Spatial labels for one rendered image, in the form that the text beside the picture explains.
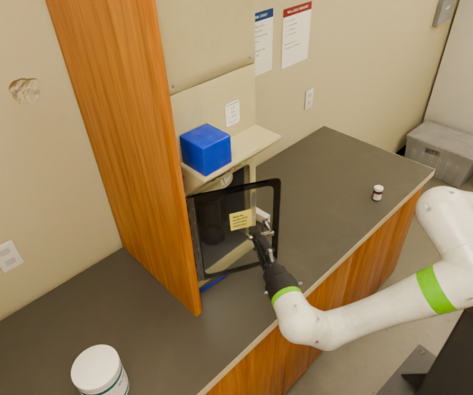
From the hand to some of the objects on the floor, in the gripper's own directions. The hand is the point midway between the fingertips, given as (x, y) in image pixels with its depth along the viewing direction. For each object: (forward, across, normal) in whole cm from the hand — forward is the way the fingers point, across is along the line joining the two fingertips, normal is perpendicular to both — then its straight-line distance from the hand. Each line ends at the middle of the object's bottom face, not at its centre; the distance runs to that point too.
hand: (256, 236), depth 129 cm
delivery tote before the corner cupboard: (+142, -120, -230) cm, 296 cm away
